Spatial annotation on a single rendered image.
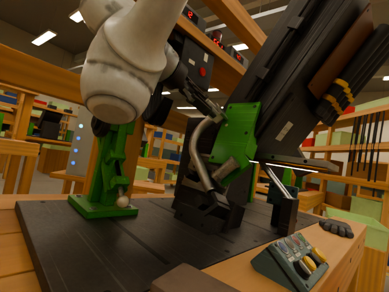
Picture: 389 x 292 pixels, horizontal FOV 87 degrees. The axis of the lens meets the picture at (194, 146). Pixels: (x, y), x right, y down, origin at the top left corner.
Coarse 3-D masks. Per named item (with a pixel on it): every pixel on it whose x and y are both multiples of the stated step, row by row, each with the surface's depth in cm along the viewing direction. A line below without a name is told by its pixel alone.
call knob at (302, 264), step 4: (300, 260) 34; (296, 264) 33; (300, 264) 33; (304, 264) 33; (300, 268) 33; (304, 268) 33; (308, 268) 33; (300, 272) 32; (304, 272) 32; (308, 272) 32; (304, 276) 32; (308, 276) 32
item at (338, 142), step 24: (336, 120) 320; (360, 120) 276; (384, 120) 296; (312, 144) 384; (336, 144) 320; (360, 144) 268; (384, 144) 236; (360, 168) 274; (384, 168) 244; (384, 192) 230; (384, 216) 225; (384, 264) 220
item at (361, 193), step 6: (366, 162) 687; (378, 162) 670; (384, 162) 664; (360, 186) 691; (354, 192) 705; (360, 192) 695; (366, 192) 684; (372, 192) 675; (366, 198) 674; (372, 198) 665; (378, 198) 661
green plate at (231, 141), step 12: (228, 108) 68; (240, 108) 65; (252, 108) 62; (228, 120) 66; (240, 120) 63; (252, 120) 60; (228, 132) 64; (240, 132) 61; (252, 132) 59; (216, 144) 65; (228, 144) 62; (240, 144) 59; (252, 144) 63; (216, 156) 63; (228, 156) 60; (252, 156) 63
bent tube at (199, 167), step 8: (216, 104) 66; (224, 112) 68; (208, 120) 67; (200, 128) 68; (192, 136) 68; (200, 136) 69; (192, 144) 67; (192, 152) 65; (192, 160) 64; (200, 160) 62; (200, 168) 60; (200, 176) 59; (208, 176) 58; (208, 184) 56; (208, 192) 57
